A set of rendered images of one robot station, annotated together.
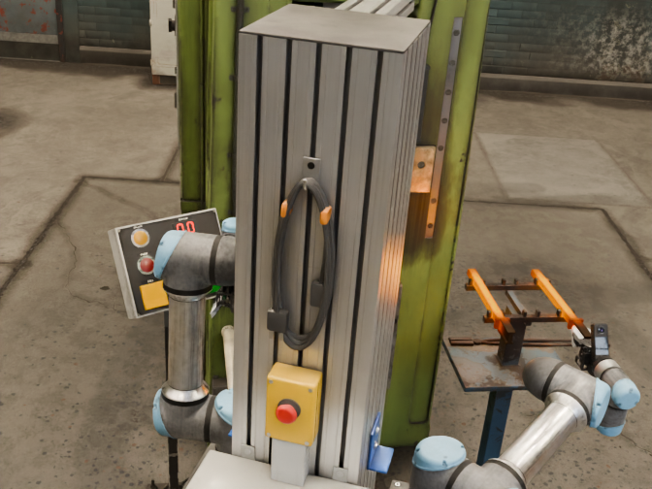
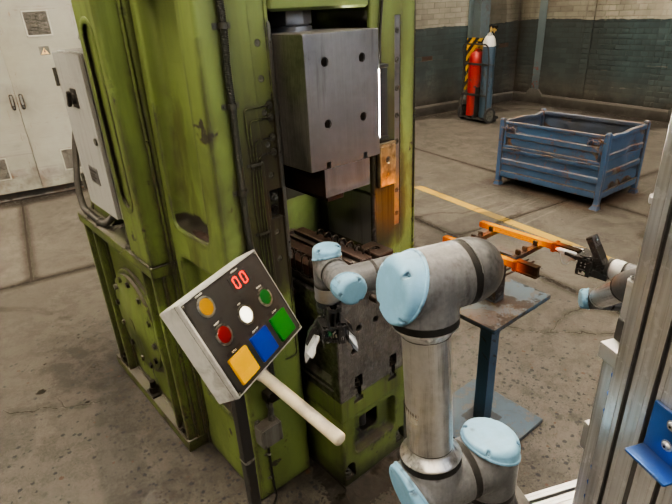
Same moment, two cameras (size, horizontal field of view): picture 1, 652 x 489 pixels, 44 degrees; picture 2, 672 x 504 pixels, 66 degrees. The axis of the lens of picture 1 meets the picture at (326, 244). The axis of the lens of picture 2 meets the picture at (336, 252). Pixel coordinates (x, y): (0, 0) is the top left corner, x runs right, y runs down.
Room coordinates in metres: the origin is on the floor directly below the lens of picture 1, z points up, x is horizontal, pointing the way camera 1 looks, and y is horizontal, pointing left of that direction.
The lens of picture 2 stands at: (1.06, 0.80, 1.82)
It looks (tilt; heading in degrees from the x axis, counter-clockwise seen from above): 25 degrees down; 332
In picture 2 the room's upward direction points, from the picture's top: 3 degrees counter-clockwise
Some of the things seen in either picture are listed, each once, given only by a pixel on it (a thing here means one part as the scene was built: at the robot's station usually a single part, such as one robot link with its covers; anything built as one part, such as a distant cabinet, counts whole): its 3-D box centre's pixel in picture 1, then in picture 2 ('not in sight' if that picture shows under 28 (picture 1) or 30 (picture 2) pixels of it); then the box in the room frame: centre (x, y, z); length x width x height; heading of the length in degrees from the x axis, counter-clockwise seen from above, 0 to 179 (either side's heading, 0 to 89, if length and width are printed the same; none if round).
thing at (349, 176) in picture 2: not in sight; (309, 166); (2.69, 0.02, 1.32); 0.42 x 0.20 x 0.10; 11
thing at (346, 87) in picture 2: not in sight; (314, 93); (2.70, -0.03, 1.56); 0.42 x 0.39 x 0.40; 11
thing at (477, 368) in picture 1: (506, 362); (492, 300); (2.41, -0.67, 0.67); 0.40 x 0.30 x 0.02; 99
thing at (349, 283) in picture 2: not in sight; (350, 280); (2.00, 0.26, 1.23); 0.11 x 0.11 x 0.08; 84
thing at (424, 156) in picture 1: (419, 169); (386, 164); (2.67, -0.31, 1.27); 0.09 x 0.02 x 0.17; 101
